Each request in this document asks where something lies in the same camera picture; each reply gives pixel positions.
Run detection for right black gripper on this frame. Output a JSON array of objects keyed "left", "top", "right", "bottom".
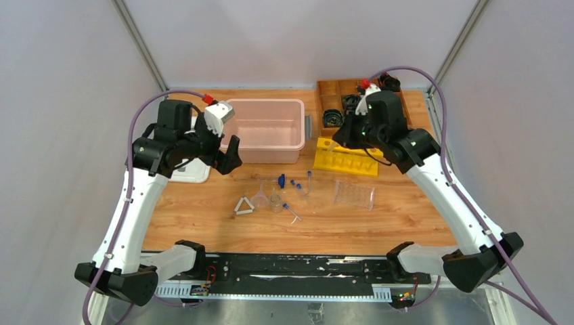
[{"left": 333, "top": 107, "right": 386, "bottom": 150}]

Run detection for clear glass test tube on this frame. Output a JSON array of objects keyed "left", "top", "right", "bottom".
[{"left": 325, "top": 141, "right": 338, "bottom": 152}]

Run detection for yellow test tube rack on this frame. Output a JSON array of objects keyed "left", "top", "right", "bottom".
[{"left": 312, "top": 137, "right": 383, "bottom": 178}]

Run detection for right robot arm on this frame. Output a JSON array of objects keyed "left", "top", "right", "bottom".
[{"left": 332, "top": 87, "right": 524, "bottom": 293}]

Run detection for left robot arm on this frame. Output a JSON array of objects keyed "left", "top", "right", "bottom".
[{"left": 74, "top": 100, "right": 242, "bottom": 306}]

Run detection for white bin lid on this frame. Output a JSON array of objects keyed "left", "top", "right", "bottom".
[{"left": 170, "top": 116, "right": 213, "bottom": 184}]

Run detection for white clay triangle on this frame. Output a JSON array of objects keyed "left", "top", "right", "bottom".
[{"left": 234, "top": 196, "right": 255, "bottom": 215}]

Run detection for clear plastic funnel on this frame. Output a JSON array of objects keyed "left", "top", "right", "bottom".
[{"left": 250, "top": 179, "right": 270, "bottom": 209}]

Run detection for pink plastic bin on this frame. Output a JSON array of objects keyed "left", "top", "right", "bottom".
[{"left": 221, "top": 99, "right": 306, "bottom": 164}]

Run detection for small glass beaker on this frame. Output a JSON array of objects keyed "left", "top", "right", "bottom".
[{"left": 269, "top": 194, "right": 284, "bottom": 213}]

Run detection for clear plastic well plate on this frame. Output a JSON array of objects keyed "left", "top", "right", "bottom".
[{"left": 332, "top": 180, "right": 376, "bottom": 211}]

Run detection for blue capped tube long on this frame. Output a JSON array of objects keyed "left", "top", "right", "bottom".
[{"left": 307, "top": 170, "right": 312, "bottom": 194}]

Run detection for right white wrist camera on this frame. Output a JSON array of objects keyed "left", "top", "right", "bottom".
[{"left": 354, "top": 84, "right": 381, "bottom": 116}]

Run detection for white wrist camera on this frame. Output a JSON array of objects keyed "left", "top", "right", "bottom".
[
  {"left": 204, "top": 101, "right": 235, "bottom": 138},
  {"left": 354, "top": 84, "right": 381, "bottom": 116}
]

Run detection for black cable coil corner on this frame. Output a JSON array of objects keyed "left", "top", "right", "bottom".
[{"left": 378, "top": 72, "right": 401, "bottom": 93}]

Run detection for black cable coil middle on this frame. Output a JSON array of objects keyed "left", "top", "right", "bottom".
[{"left": 342, "top": 94, "right": 362, "bottom": 113}]

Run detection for black cable coil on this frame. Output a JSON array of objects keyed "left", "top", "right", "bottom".
[
  {"left": 342, "top": 94, "right": 362, "bottom": 113},
  {"left": 322, "top": 108, "right": 345, "bottom": 129}
]

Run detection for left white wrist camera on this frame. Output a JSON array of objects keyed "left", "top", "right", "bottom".
[{"left": 204, "top": 101, "right": 235, "bottom": 138}]

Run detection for black cable coil left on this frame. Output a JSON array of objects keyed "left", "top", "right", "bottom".
[{"left": 322, "top": 108, "right": 345, "bottom": 129}]

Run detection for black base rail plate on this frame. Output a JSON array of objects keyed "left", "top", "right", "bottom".
[{"left": 155, "top": 253, "right": 432, "bottom": 303}]

